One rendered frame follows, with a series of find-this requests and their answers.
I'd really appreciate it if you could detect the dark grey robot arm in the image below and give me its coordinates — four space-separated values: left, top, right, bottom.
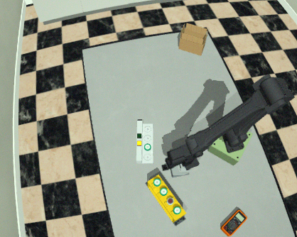
165 75 295 169

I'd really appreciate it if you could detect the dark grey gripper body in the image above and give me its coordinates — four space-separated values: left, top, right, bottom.
185 158 199 170

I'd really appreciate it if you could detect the orange multimeter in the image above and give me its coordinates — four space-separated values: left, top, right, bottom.
220 210 247 236

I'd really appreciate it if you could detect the yellow tube rack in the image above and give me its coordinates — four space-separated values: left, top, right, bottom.
148 175 186 222

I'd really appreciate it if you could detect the pale grey key housing panel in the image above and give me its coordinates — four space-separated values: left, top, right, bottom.
162 164 190 177

